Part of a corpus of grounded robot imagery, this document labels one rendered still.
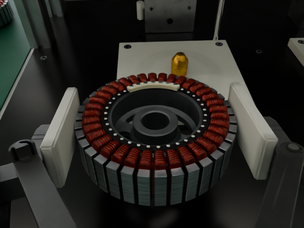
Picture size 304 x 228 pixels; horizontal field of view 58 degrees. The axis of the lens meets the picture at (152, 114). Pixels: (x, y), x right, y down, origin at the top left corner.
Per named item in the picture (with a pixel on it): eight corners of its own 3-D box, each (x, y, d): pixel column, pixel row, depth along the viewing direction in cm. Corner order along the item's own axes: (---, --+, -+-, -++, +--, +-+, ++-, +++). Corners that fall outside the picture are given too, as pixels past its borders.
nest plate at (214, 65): (257, 122, 29) (260, 114, 28) (114, 127, 29) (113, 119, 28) (224, 46, 40) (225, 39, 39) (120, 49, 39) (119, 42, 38)
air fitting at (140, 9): (144, 22, 42) (144, 3, 40) (137, 22, 42) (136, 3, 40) (144, 19, 43) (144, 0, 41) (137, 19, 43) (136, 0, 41)
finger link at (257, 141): (265, 139, 14) (279, 139, 14) (230, 81, 20) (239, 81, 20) (254, 181, 16) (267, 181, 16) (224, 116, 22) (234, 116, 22)
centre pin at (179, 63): (187, 77, 33) (190, 58, 31) (171, 78, 32) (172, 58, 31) (185, 68, 34) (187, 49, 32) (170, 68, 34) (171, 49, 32)
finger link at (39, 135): (39, 204, 14) (-22, 208, 14) (62, 142, 18) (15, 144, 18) (32, 182, 13) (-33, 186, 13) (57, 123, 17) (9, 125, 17)
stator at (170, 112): (249, 206, 17) (263, 167, 15) (69, 214, 17) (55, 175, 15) (211, 101, 26) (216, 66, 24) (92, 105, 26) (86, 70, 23)
